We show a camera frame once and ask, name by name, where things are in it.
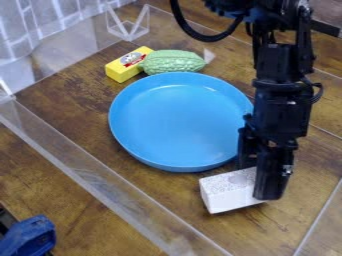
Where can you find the white speckled block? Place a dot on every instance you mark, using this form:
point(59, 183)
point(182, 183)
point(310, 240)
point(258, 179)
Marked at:
point(228, 191)

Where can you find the clear acrylic triangular stand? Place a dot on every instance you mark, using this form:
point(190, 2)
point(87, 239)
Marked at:
point(127, 30)

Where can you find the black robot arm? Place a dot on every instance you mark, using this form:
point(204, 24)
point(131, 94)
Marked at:
point(279, 26)

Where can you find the green bumpy gourd toy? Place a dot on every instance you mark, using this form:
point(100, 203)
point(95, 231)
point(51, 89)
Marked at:
point(171, 61)

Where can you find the clear acrylic front barrier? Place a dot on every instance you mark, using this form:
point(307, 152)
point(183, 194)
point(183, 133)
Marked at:
point(152, 220)

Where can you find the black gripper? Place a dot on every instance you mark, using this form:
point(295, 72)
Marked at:
point(278, 122)

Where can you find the white grid curtain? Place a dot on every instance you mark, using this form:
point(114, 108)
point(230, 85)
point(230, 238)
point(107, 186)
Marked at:
point(29, 20)

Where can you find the yellow box with label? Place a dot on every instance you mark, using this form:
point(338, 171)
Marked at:
point(123, 68)

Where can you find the blue round tray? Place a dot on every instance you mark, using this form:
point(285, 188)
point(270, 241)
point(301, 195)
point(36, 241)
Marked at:
point(175, 120)

